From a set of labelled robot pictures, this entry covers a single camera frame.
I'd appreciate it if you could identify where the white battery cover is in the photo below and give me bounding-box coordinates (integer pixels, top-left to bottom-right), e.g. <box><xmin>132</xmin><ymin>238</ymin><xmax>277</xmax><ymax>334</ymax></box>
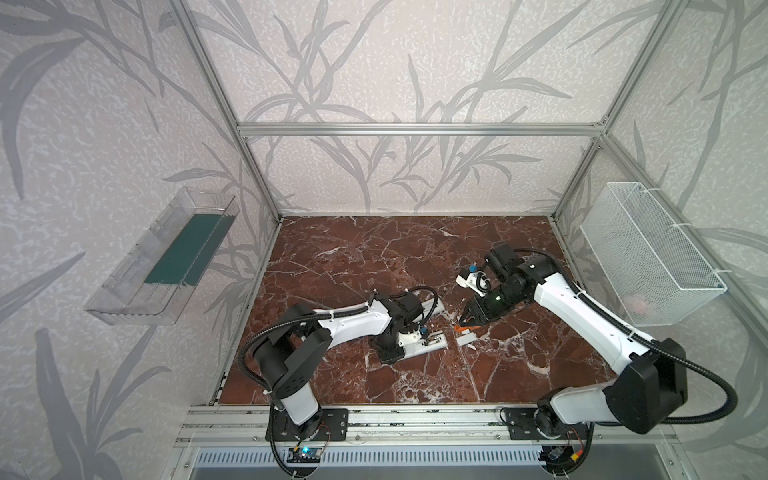
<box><xmin>456</xmin><ymin>332</ymin><xmax>478</xmax><ymax>346</ymax></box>

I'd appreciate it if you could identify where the white remote with coloured buttons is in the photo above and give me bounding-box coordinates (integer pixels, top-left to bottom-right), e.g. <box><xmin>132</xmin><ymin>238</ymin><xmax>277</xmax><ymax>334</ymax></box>
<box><xmin>398</xmin><ymin>331</ymin><xmax>448</xmax><ymax>360</ymax></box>

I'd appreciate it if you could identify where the plain white remote control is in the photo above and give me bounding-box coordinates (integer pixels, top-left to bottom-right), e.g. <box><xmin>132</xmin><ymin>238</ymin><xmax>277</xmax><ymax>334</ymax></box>
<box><xmin>421</xmin><ymin>298</ymin><xmax>445</xmax><ymax>318</ymax></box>

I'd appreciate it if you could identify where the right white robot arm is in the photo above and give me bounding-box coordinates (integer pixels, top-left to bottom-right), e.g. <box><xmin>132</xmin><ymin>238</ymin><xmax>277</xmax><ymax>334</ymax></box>
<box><xmin>456</xmin><ymin>256</ymin><xmax>687</xmax><ymax>439</ymax></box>

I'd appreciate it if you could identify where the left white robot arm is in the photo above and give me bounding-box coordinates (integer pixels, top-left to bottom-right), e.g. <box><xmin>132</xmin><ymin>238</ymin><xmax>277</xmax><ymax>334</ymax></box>
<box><xmin>236</xmin><ymin>292</ymin><xmax>424</xmax><ymax>428</ymax></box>

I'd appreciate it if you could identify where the green circuit board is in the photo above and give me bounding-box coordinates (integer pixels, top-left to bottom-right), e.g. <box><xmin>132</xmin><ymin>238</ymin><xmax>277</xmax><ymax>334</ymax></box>
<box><xmin>286</xmin><ymin>446</ymin><xmax>324</xmax><ymax>465</ymax></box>

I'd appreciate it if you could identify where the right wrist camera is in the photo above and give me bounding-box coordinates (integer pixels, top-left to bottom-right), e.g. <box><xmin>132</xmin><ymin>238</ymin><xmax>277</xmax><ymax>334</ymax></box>
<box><xmin>455</xmin><ymin>244</ymin><xmax>523</xmax><ymax>297</ymax></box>

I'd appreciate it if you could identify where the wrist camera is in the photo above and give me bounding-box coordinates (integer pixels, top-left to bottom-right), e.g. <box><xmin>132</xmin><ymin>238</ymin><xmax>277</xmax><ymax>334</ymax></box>
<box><xmin>391</xmin><ymin>285</ymin><xmax>440</xmax><ymax>334</ymax></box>
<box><xmin>455</xmin><ymin>244</ymin><xmax>523</xmax><ymax>297</ymax></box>

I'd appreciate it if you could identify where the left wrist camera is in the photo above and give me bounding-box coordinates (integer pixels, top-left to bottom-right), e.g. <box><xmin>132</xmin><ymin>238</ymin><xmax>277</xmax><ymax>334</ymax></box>
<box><xmin>391</xmin><ymin>285</ymin><xmax>440</xmax><ymax>334</ymax></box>

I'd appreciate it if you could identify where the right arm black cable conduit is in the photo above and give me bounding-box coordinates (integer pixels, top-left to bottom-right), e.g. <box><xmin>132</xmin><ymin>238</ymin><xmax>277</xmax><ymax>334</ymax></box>
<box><xmin>515</xmin><ymin>247</ymin><xmax>739</xmax><ymax>426</ymax></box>

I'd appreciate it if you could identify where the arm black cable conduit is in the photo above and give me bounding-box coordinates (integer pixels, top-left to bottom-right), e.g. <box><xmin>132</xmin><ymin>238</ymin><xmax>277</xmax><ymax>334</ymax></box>
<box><xmin>515</xmin><ymin>247</ymin><xmax>739</xmax><ymax>426</ymax></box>
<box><xmin>236</xmin><ymin>302</ymin><xmax>370</xmax><ymax>394</ymax></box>

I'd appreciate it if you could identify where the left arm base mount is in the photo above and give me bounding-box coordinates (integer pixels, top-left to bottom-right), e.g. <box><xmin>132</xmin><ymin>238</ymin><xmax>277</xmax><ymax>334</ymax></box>
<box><xmin>266</xmin><ymin>408</ymin><xmax>349</xmax><ymax>442</ymax></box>

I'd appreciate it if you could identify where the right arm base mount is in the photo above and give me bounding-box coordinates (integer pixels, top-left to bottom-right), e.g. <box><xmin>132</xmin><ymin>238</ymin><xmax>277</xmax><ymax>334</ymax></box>
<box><xmin>499</xmin><ymin>407</ymin><xmax>561</xmax><ymax>441</ymax></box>

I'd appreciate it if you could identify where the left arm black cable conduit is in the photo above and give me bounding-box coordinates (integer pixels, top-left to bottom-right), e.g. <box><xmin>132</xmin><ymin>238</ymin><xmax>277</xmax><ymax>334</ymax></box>
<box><xmin>236</xmin><ymin>302</ymin><xmax>370</xmax><ymax>394</ymax></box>

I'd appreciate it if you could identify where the white wire mesh basket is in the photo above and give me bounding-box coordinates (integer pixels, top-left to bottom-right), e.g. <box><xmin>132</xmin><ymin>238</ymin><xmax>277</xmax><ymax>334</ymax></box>
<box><xmin>581</xmin><ymin>182</ymin><xmax>727</xmax><ymax>328</ymax></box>

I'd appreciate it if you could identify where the aluminium front rail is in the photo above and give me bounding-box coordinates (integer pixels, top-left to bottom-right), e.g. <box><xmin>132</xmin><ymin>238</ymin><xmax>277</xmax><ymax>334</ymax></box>
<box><xmin>173</xmin><ymin>403</ymin><xmax>631</xmax><ymax>448</ymax></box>

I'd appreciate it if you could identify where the aluminium cage frame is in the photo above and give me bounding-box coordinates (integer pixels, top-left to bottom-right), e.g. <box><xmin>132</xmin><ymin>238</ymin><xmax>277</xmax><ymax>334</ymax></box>
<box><xmin>172</xmin><ymin>1</ymin><xmax>767</xmax><ymax>340</ymax></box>

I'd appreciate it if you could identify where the clear plastic wall tray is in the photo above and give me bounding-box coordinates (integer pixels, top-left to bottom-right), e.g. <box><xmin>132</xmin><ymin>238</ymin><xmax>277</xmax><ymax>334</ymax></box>
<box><xmin>84</xmin><ymin>187</ymin><xmax>240</xmax><ymax>326</ymax></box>

